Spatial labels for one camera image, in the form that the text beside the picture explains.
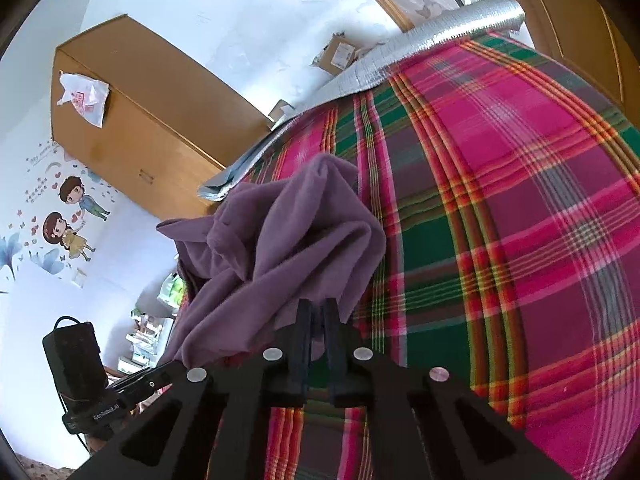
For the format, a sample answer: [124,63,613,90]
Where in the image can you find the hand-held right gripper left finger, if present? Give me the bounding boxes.
[70,299,314,480]

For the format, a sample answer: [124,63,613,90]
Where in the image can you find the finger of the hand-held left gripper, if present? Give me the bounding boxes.
[107,360,187,404]

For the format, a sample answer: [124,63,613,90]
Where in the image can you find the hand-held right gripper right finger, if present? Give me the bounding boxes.
[322,297,571,480]

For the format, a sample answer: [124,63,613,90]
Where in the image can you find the purple fleece pants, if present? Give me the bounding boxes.
[156,154,388,369]

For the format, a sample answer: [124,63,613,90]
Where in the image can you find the person's left forearm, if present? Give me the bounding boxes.
[14,451,81,480]

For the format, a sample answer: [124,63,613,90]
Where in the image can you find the cluttered folding table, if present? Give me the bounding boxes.
[127,272,189,376]

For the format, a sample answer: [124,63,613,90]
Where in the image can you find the green wet wipes pack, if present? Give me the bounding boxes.
[159,275,187,306]

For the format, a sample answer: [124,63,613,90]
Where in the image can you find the pink green plaid bed sheet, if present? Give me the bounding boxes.
[215,30,640,480]

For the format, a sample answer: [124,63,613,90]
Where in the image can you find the wooden wardrobe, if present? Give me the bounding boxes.
[50,14,274,221]

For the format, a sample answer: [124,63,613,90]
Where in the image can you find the small open cardboard box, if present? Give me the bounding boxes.
[267,99,297,131]

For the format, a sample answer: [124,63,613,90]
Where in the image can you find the white plastic bag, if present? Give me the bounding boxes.
[56,71,111,129]

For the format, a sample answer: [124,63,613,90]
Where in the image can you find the labelled cardboard box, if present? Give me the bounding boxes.
[312,34,372,77]

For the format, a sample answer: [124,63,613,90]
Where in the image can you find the silver foil mat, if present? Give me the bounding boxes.
[197,0,524,204]

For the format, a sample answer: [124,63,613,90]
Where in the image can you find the cartoon wall sticker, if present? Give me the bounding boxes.
[0,140,119,296]

